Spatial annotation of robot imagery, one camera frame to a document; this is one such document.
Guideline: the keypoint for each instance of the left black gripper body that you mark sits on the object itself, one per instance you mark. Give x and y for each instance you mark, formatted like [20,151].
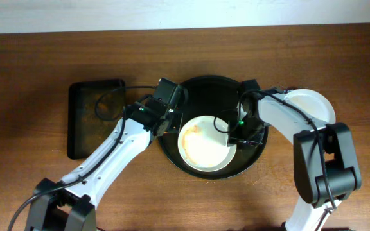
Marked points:
[173,120]

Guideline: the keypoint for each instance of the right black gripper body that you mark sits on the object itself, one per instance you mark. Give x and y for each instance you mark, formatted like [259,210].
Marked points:
[245,141]

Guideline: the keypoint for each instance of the cream plate top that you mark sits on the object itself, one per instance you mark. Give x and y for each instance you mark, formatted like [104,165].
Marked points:
[203,145]

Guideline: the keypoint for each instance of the grey plate bottom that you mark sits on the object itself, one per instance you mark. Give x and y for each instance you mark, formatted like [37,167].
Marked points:
[312,103]

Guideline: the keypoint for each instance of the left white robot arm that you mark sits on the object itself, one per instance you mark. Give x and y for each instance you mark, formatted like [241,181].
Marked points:
[71,203]

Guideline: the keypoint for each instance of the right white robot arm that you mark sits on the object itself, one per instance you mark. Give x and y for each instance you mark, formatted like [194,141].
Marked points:
[326,169]

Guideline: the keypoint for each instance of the black round tray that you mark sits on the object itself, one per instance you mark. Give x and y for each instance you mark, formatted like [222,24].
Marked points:
[216,96]

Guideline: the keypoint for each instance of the black rectangular tray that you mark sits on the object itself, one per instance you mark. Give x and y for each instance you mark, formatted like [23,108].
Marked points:
[94,108]

